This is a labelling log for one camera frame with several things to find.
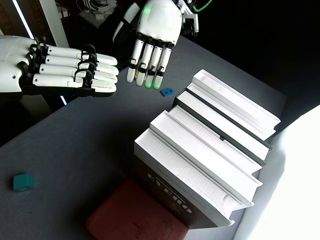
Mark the white parts pile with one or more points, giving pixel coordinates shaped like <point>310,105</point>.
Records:
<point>98,16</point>

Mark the red notebook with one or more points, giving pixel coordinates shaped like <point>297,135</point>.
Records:
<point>130,215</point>

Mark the teal cube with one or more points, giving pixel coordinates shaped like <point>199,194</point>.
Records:
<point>23,182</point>

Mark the white post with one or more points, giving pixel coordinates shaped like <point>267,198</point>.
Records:
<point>53,22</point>

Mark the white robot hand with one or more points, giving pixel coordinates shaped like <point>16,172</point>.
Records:
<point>15,62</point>
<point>160,22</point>

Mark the white light strip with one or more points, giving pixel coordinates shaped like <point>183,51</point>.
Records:
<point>23,18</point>

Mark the grey table cloth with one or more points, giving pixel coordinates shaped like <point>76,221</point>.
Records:
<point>87,137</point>

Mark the blue block with holes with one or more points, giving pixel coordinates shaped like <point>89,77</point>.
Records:
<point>166,92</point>

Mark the wide white book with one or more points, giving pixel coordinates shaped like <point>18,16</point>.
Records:
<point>237,100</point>

